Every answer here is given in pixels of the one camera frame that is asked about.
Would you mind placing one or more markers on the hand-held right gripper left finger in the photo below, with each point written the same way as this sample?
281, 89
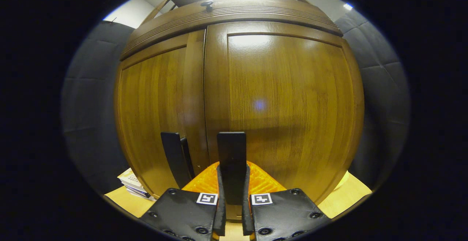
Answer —
182, 211

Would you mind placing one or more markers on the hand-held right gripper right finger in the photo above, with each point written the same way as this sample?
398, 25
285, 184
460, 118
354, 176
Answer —
285, 213

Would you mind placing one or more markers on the wooden cabinet door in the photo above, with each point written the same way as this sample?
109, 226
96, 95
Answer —
292, 105
153, 105

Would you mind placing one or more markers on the stack of books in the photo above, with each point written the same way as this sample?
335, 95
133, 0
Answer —
131, 182

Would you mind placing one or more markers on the small ceiling light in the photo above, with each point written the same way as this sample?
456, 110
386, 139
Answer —
348, 6

